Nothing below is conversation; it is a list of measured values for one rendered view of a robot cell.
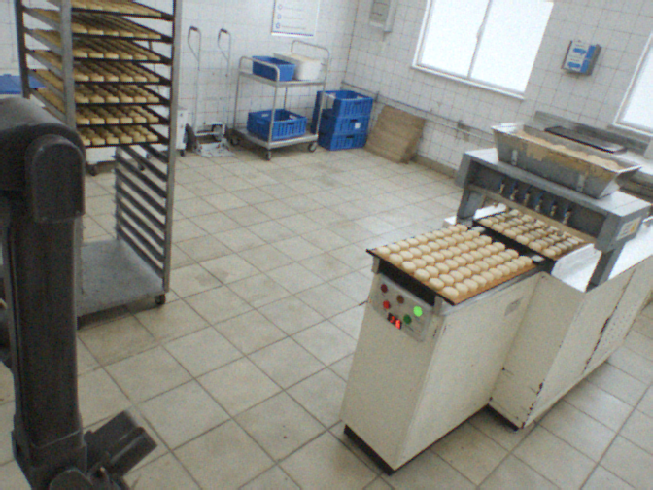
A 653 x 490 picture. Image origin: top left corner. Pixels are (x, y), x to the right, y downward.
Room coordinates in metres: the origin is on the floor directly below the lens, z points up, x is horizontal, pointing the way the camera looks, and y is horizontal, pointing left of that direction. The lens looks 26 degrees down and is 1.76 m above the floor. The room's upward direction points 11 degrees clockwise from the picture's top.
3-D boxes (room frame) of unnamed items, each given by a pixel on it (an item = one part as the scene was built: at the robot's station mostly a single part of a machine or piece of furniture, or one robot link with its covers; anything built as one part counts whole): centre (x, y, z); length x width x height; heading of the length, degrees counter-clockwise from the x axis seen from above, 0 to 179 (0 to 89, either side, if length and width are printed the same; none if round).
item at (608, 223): (2.24, -0.90, 1.01); 0.72 x 0.33 x 0.34; 47
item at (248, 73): (5.64, 0.77, 0.57); 0.85 x 0.58 x 1.13; 147
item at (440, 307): (2.22, -1.08, 0.87); 2.01 x 0.03 x 0.07; 137
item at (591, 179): (2.24, -0.90, 1.25); 0.56 x 0.29 x 0.14; 47
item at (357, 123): (6.32, 0.12, 0.30); 0.60 x 0.40 x 0.20; 140
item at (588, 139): (4.69, -2.04, 0.93); 0.60 x 0.40 x 0.01; 51
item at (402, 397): (1.87, -0.55, 0.45); 0.70 x 0.34 x 0.90; 137
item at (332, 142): (6.32, 0.12, 0.10); 0.60 x 0.40 x 0.20; 138
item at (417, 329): (1.61, -0.31, 0.77); 0.24 x 0.04 x 0.14; 47
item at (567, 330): (2.58, -1.23, 0.42); 1.28 x 0.72 x 0.84; 137
